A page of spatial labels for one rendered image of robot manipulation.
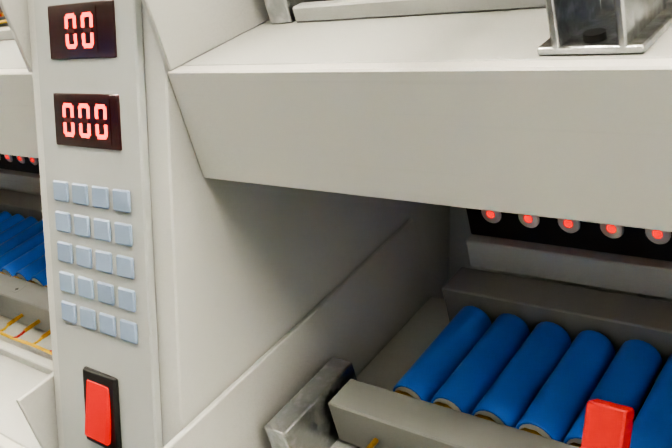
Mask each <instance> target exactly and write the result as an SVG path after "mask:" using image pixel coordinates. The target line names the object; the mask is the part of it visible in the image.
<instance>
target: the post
mask: <svg viewBox="0 0 672 448"><path fill-rule="evenodd" d="M141 9H142V30H143V51H144V71H145V92H146V113H147V133H148V154H149V175H150V195H151V216H152V237H153V257H154V278H155V298H156V319H157V340H158V360H159V381H160V402H161V422H162V443H163V447H165V446H166V445H167V444H168V443H169V442H170V441H171V440H172V439H173V438H174V437H175V436H176V435H177V434H179V433H180V432H181V431H182V430H183V429H184V428H185V427H186V426H187V425H188V424H189V423H190V422H191V421H193V420H194V419H195V418H196V417H197V416H198V415H199V414H200V413H201V412H202V411H203V410H204V409H205V408H207V407H208V406H209V405H210V404H211V403H212V402H213V401H214V400H215V399H216V398H217V397H218V396H219V395H221V394H222V393H223V392H224V391H225V390H226V389H227V388H228V387H229V386H230V385H231V384H232V383H234V382H235V381H236V380H237V379H238V378H239V377H240V376H241V375H242V374H243V373H244V372H245V371H246V370H248V369H249V368H250V367H251V366H252V365H253V364H254V363H255V362H256V361H257V360H258V359H259V358H260V357H262V356H263V355H264V354H265V353H266V352H267V351H268V350H269V349H270V348H271V347H272V346H273V345H274V344H276V343H277V342H278V341H279V340H280V339H281V338H282V337H283V336H284V335H285V334H286V333H287V332H288V331H290V330H291V329H292V328H293V327H294V326H295V325H296V324H297V323H298V322H299V321H300V320H301V319H303V318H304V317H305V316H306V315H307V314H308V313H309V312H310V311H311V310H312V309H313V308H314V307H315V306H317V305H318V304H319V303H320V302H321V301H322V300H323V299H324V298H325V297H326V296H327V295H328V294H329V293H331V292H332V291H333V290H334V289H335V288H336V287H337V286H338V285H339V284H340V283H341V282H342V281H343V280H345V279H346V278H347V277H348V276H349V275H350V274H351V273H352V272H353V271H354V270H355V269H356V268H358V267H359V266H360V265H361V264H362V263H363V262H364V261H365V260H366V259H367V258H368V257H369V256H370V255H372V254H373V253H374V252H375V251H376V250H377V249H378V248H379V247H380V246H381V245H382V244H383V243H384V242H386V241H387V240H388V239H389V238H390V237H391V236H392V235H393V234H394V233H395V232H396V231H397V230H398V229H400V228H401V227H402V226H403V225H404V224H405V223H406V222H407V221H408V220H409V219H414V222H415V227H416V231H417V235H418V239H419V244H420V248H421V252H422V257H423V261H424V265H425V269H426V274H427V278H428V282H429V286H430V291H431V295H432V297H437V298H442V299H444V295H443V291H442V288H443V286H444V285H445V284H446V283H447V282H448V281H449V237H450V206H444V205H435V204H427V203H418V202H410V201H401V200H392V199H384V198H375V197H367V196H358V195H349V194H341V193H332V192H323V191H315V190H306V189H298V188H289V187H280V186H272V185H263V184H254V183H246V182H237V181H229V180H220V179H211V178H205V177H204V176H203V173H202V170H201V167H200V164H199V162H198V159H197V156H196V153H195V150H194V147H193V144H192V142H191V139H190V136H189V133H188V130H187V127H186V125H185V122H184V119H183V116H182V113H181V110H180V108H179V105H178V102H177V99H176V96H175V93H174V90H173V88H172V85H171V82H170V79H169V76H168V71H167V70H166V68H165V65H164V63H163V60H162V57H161V54H160V51H159V48H158V46H157V43H156V40H155V37H154V34H153V31H152V28H151V26H150V23H149V20H148V17H147V14H146V11H145V9H144V6H143V3H142V0H141ZM28 15H29V29H30V43H31V58H32V72H33V86H34V100H35V115H36V129H37V143H38V158H39V172H40V186H41V201H42V215H43V229H44V243H45V258H46V272H47V286H48V301H49V315H50V329H51V344H52V358H53V372H54V386H55V401H56V415H57V429H58V444H59V448H64V433H63V419H62V404H61V389H60V375H59V360H58V346H57V331H56V317H55V302H54V288H53V273H52V259H51V244H50V229H49V215H48V200H47V186H46V171H45V157H44V142H43V128H42V113H41V99H40V84H39V69H38V55H37V40H36V26H35V11H34V0H28Z"/></svg>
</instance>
